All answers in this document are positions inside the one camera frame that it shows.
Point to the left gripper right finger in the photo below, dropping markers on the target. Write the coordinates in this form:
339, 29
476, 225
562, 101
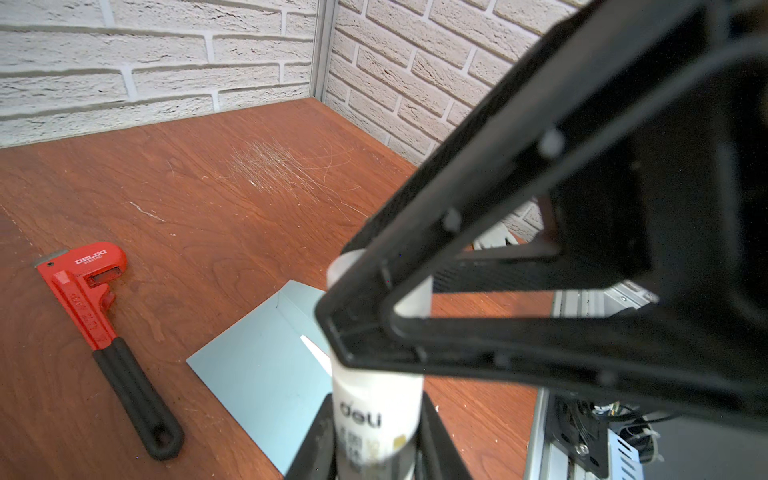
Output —
437, 457

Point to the white glue stick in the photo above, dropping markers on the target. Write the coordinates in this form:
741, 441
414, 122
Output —
376, 416

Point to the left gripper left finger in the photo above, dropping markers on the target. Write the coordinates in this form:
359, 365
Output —
315, 459

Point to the aluminium frame rail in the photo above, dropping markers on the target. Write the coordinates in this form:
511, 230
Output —
545, 460

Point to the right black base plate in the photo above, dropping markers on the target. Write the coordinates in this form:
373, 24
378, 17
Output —
574, 428

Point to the red black pipe wrench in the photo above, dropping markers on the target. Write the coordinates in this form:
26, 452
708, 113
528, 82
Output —
79, 279

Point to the pink white letter card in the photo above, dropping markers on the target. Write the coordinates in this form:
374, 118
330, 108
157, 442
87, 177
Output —
319, 355

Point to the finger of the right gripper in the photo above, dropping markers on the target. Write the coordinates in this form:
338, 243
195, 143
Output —
629, 143

